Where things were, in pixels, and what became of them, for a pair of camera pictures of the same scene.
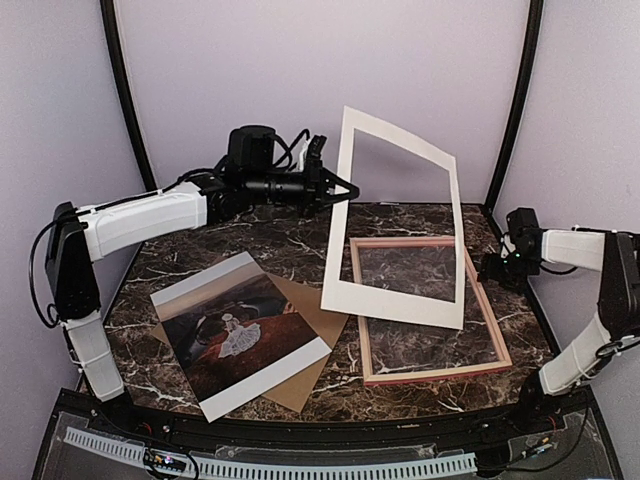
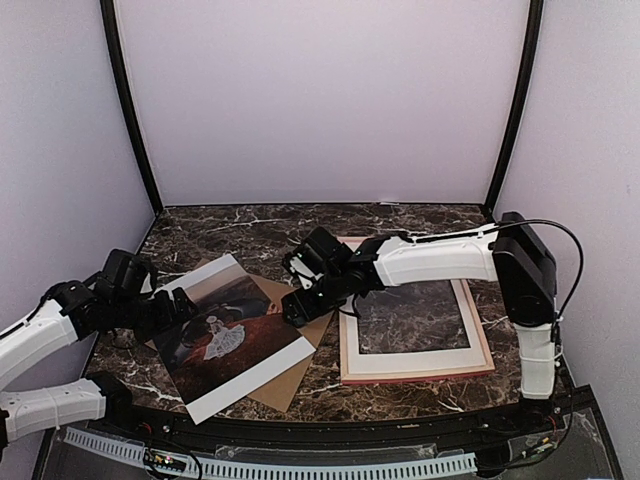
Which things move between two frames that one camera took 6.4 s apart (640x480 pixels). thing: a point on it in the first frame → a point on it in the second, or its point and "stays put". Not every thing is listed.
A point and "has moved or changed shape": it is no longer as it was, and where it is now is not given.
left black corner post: x=112 y=33 stays put
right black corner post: x=532 y=38 stays put
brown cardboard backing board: x=327 y=324 → x=161 y=343
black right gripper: x=490 y=270 → x=291 y=303
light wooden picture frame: x=371 y=378 → x=347 y=379
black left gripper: x=316 y=191 → x=167 y=319
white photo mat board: x=422 y=309 → x=469 y=358
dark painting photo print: x=235 y=333 has moved or changed shape
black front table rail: x=166 y=426 stays put
